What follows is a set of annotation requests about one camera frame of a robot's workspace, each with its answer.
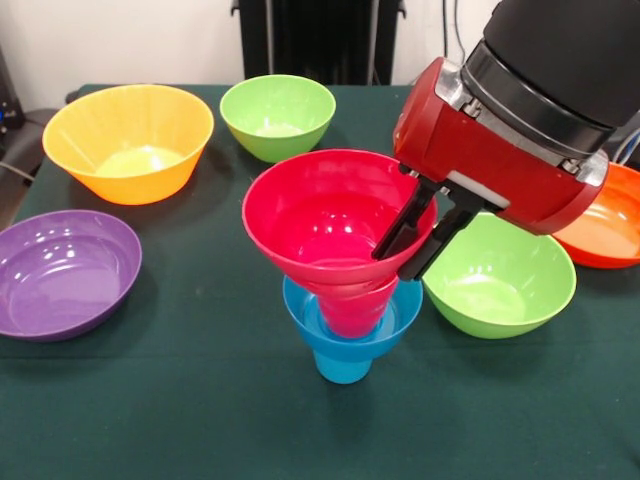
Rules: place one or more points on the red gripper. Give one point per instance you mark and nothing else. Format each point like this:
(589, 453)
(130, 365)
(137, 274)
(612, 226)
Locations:
(490, 155)

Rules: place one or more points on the red cup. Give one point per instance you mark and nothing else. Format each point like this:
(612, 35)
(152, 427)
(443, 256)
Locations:
(350, 310)

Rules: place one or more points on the red bowl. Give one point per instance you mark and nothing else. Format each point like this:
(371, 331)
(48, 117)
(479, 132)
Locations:
(310, 200)

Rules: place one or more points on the blue bowl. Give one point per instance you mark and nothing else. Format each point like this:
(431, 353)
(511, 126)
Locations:
(310, 320)

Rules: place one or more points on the blue cup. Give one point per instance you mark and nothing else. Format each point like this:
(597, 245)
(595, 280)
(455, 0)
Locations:
(342, 370)

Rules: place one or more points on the purple bowl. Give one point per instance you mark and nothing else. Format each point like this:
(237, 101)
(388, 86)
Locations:
(60, 280)

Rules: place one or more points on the green bowl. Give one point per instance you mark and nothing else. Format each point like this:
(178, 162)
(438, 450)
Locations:
(500, 290)
(277, 107)

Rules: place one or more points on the orange bowl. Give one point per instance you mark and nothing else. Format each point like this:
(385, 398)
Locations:
(600, 225)

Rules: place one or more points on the black office chair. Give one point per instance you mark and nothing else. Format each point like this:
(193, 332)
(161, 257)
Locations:
(617, 147)
(30, 135)

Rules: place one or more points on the dark green tablecloth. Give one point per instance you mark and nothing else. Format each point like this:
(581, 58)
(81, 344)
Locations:
(200, 425)

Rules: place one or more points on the yellow bowl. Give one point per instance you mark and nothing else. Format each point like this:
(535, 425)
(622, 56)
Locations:
(125, 120)

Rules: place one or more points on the black computer box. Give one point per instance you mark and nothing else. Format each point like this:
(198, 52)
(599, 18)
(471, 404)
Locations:
(10, 100)

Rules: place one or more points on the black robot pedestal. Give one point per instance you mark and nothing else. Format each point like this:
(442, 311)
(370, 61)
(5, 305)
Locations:
(320, 40)

